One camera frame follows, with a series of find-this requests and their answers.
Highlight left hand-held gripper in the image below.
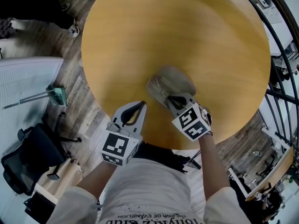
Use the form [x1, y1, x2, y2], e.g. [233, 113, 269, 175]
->
[100, 100, 148, 167]

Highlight black office chair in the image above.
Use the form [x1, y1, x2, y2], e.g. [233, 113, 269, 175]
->
[0, 122, 83, 196]

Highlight black box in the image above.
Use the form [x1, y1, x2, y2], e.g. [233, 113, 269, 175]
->
[22, 191, 58, 220]

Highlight black metal railing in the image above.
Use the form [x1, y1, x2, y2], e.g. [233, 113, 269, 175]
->
[233, 0, 299, 154]

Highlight white ribbed panel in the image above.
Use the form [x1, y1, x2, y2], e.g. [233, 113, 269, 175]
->
[0, 56, 64, 156]

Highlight wooden desk with white legs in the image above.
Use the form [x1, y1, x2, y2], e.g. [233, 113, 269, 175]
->
[244, 145, 295, 202]

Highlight person's left forearm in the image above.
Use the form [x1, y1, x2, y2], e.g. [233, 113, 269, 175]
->
[76, 161, 118, 197]

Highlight person's black trousers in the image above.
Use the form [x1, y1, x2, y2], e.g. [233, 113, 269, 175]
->
[132, 142, 202, 173]

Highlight person's white printed t-shirt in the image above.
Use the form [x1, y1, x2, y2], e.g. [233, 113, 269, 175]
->
[61, 157, 252, 224]

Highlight light wooden board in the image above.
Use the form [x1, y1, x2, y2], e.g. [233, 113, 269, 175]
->
[34, 159, 84, 205]

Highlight person's right forearm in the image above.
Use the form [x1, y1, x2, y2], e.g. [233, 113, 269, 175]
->
[198, 131, 231, 202]

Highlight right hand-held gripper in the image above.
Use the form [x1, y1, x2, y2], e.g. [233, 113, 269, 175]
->
[166, 92, 212, 141]

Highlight clear-lens glasses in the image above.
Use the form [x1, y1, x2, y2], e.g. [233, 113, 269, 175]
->
[149, 76, 169, 98]

